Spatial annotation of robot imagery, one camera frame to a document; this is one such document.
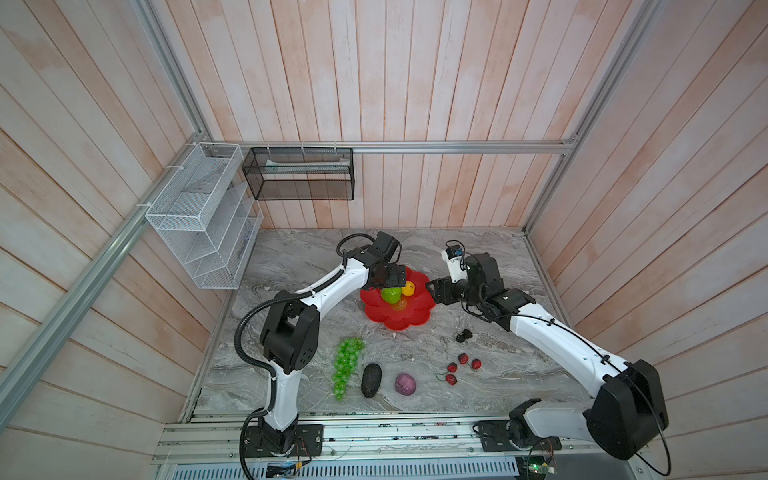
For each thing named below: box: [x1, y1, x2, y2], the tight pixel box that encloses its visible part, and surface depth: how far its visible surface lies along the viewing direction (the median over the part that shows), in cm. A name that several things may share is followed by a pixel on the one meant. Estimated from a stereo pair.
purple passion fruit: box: [395, 373, 417, 396], surface depth 80 cm
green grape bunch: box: [333, 337, 366, 401], surface depth 84 cm
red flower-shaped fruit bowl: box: [360, 266, 437, 332], surface depth 100 cm
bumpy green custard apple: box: [381, 287, 402, 305], surface depth 98 cm
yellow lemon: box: [401, 280, 415, 297], surface depth 100 cm
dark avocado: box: [361, 363, 383, 399], surface depth 81 cm
